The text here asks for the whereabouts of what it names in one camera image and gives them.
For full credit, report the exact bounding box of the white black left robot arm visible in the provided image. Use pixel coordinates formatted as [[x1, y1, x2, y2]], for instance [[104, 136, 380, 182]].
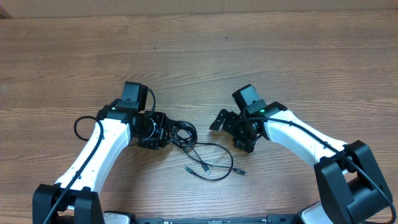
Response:
[[32, 82, 169, 223]]

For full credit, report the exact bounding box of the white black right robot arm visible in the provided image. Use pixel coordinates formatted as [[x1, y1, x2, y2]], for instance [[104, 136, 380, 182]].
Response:
[[210, 85, 397, 224]]

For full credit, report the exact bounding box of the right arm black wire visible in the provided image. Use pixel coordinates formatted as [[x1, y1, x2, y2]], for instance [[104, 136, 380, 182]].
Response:
[[239, 116, 397, 224]]

